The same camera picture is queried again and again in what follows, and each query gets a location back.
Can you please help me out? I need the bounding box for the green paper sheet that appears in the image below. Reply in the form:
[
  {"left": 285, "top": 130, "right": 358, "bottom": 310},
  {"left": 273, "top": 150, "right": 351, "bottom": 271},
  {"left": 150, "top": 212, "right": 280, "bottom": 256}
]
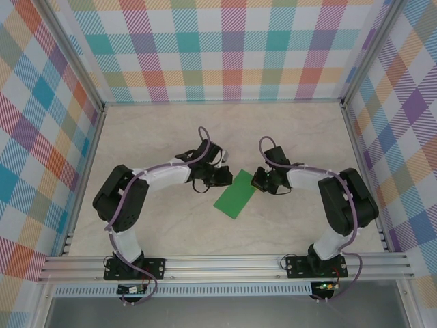
[{"left": 212, "top": 168, "right": 257, "bottom": 220}]

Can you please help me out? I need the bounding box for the grey metal panel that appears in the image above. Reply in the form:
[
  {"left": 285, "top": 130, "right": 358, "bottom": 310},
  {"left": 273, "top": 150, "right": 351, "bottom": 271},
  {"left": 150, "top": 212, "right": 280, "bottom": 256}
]
[{"left": 43, "top": 295, "right": 410, "bottom": 328}]

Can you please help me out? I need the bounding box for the left small circuit board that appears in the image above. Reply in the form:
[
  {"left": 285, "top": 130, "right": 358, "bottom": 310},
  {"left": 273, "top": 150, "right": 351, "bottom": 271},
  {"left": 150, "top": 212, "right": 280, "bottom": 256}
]
[{"left": 117, "top": 285, "right": 148, "bottom": 295}]

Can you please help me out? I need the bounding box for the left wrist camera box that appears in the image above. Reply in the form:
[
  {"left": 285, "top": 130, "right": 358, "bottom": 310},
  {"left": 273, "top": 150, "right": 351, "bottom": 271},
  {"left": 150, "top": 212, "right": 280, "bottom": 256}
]
[{"left": 197, "top": 141, "right": 229, "bottom": 167}]

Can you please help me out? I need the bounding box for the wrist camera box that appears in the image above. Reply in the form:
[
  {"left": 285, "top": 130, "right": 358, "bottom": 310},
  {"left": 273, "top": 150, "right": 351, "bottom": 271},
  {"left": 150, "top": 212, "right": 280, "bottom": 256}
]
[
  {"left": 197, "top": 141, "right": 229, "bottom": 167},
  {"left": 263, "top": 146, "right": 292, "bottom": 169}
]

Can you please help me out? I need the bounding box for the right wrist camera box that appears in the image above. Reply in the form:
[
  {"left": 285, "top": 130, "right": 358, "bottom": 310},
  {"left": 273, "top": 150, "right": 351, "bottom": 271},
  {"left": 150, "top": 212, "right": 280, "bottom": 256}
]
[{"left": 263, "top": 146, "right": 292, "bottom": 169}]

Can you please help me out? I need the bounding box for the aluminium back rail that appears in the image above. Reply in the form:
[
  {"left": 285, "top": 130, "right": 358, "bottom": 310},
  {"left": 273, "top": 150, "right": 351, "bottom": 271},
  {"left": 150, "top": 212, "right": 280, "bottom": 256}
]
[{"left": 102, "top": 98, "right": 344, "bottom": 107}]

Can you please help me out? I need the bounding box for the wide aluminium base rail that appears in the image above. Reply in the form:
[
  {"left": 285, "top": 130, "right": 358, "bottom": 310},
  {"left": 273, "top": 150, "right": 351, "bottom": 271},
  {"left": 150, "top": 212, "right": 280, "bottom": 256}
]
[{"left": 37, "top": 253, "right": 416, "bottom": 283}]

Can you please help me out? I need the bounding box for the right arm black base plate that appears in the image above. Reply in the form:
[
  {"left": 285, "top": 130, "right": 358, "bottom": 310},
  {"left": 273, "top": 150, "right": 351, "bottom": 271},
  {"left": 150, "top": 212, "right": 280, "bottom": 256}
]
[{"left": 285, "top": 255, "right": 348, "bottom": 279}]

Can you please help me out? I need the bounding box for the aluminium side rail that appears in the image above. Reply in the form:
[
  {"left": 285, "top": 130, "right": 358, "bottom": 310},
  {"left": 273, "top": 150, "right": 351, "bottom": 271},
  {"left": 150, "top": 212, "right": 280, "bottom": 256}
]
[
  {"left": 341, "top": 100, "right": 390, "bottom": 254},
  {"left": 58, "top": 105, "right": 107, "bottom": 257}
]

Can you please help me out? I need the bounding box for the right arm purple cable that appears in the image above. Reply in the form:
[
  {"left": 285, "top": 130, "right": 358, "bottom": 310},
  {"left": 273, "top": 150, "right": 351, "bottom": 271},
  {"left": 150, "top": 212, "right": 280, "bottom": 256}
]
[{"left": 258, "top": 135, "right": 363, "bottom": 304}]

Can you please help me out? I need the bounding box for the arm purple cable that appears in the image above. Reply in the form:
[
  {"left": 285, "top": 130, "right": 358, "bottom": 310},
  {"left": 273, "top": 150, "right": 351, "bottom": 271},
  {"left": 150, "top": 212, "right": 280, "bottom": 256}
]
[
  {"left": 104, "top": 126, "right": 212, "bottom": 306},
  {"left": 258, "top": 135, "right": 363, "bottom": 304}
]

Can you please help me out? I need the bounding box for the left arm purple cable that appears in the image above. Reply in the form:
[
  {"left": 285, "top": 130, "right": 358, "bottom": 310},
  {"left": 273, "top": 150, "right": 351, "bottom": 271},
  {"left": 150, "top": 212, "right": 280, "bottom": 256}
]
[{"left": 104, "top": 126, "right": 212, "bottom": 306}]

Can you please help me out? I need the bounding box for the perforated cable tray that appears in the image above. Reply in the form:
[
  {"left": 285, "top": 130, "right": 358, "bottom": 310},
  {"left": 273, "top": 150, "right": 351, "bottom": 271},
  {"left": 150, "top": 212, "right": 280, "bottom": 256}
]
[{"left": 53, "top": 282, "right": 313, "bottom": 297}]

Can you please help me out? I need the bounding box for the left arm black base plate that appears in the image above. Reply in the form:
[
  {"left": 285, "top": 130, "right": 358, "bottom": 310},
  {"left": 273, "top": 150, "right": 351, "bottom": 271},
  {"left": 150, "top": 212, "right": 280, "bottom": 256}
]
[{"left": 103, "top": 256, "right": 167, "bottom": 281}]

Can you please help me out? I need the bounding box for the aluminium frame post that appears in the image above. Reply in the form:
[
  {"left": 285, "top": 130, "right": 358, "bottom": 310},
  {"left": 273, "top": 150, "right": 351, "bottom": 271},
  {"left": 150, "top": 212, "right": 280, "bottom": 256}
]
[
  {"left": 340, "top": 0, "right": 407, "bottom": 107},
  {"left": 33, "top": 0, "right": 107, "bottom": 112}
]

